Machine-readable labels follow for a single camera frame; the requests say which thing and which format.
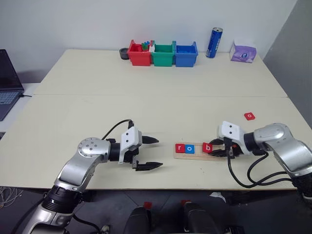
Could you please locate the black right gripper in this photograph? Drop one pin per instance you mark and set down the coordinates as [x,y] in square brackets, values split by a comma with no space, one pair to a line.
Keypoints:
[235,150]

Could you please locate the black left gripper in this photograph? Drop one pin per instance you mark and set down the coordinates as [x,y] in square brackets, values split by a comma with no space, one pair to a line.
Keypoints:
[130,156]

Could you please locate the red letter block b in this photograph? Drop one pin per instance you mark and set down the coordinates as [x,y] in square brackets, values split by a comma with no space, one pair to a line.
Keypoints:
[207,147]

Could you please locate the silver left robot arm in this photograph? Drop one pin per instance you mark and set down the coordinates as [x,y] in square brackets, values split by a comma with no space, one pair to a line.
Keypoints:
[80,168]

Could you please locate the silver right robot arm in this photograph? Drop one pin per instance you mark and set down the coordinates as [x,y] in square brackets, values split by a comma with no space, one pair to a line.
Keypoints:
[282,146]

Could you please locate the wooden letter tray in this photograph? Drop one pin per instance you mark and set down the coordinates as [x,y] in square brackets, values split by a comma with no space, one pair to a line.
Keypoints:
[195,156]

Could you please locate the blue letter block o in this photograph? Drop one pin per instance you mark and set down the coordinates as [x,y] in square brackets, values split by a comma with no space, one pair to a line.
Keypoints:
[189,149]

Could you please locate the red letter block r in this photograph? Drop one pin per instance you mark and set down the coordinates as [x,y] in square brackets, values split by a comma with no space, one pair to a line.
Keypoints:
[180,148]

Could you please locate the red letter block o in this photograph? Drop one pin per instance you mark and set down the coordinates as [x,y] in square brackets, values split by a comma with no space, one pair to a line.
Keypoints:
[249,116]

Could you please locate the red tag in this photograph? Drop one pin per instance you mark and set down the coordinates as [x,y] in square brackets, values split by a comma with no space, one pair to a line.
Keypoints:
[147,205]
[185,201]

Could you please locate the dark rounded shape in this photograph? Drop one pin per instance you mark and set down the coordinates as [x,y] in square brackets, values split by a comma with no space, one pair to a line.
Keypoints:
[200,219]
[137,220]

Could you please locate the blue plastic bin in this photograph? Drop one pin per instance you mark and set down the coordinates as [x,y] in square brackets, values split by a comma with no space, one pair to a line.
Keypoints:
[185,57]

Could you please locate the red plastic bin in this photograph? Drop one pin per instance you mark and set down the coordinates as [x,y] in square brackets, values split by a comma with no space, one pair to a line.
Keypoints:
[139,56]

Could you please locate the green plastic bin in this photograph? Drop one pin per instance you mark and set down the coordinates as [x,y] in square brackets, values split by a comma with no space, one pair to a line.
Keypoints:
[162,56]

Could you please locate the purple tissue box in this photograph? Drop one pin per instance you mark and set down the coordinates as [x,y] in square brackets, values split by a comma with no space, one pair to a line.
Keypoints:
[243,52]

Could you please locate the black round bowl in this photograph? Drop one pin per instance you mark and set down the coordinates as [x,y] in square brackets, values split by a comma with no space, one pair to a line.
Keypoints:
[123,53]

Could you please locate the blue drink can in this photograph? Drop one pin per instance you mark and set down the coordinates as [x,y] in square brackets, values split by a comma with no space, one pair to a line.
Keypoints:
[214,42]

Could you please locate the small toy bricks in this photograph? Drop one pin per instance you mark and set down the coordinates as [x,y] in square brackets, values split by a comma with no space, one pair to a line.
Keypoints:
[145,45]

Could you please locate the dark laptop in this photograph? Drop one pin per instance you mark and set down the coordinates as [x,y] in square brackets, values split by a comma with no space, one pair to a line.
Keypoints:
[7,85]

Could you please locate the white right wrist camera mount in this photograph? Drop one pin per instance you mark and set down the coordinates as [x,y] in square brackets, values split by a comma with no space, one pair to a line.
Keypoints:
[230,130]

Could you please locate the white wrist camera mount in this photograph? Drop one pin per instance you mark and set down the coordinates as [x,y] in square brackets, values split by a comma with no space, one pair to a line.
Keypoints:
[129,137]
[230,130]

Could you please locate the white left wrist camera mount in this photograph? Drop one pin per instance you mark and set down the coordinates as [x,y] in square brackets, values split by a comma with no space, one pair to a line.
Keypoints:
[129,137]

